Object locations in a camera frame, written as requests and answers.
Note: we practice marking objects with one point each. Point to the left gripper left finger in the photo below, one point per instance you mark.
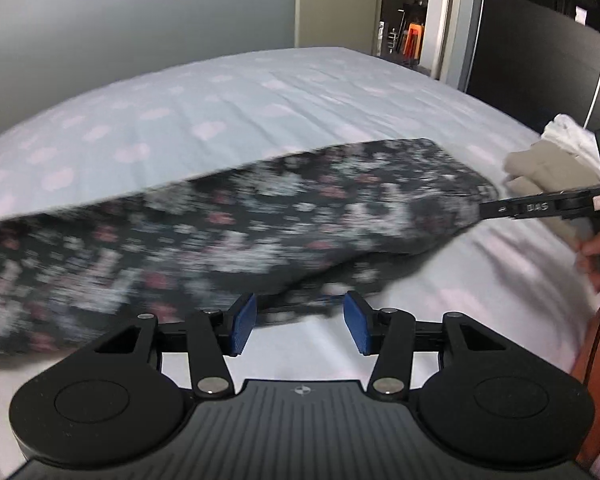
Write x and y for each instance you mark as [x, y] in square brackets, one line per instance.
[211, 335]

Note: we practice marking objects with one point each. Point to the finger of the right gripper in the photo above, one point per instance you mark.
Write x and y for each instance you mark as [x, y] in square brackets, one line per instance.
[517, 209]

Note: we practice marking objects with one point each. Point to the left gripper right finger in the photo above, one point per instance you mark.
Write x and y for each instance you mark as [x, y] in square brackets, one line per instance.
[389, 334]

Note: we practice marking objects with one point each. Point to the dark floral jeans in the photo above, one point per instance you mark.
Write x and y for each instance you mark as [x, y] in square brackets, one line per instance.
[297, 231]

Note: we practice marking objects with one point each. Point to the person's right hand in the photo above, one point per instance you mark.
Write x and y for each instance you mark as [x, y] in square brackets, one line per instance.
[588, 260]

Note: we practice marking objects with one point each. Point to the beige folded garment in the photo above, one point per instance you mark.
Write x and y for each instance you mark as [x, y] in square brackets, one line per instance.
[544, 168]

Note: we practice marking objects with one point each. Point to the white folded cloth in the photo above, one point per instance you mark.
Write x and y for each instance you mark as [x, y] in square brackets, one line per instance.
[566, 133]

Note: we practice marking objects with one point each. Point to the polka dot bed sheet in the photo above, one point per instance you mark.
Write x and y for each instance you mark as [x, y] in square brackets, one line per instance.
[515, 276]

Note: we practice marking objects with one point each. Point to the cream door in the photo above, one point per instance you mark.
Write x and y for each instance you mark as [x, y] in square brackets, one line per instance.
[350, 24]

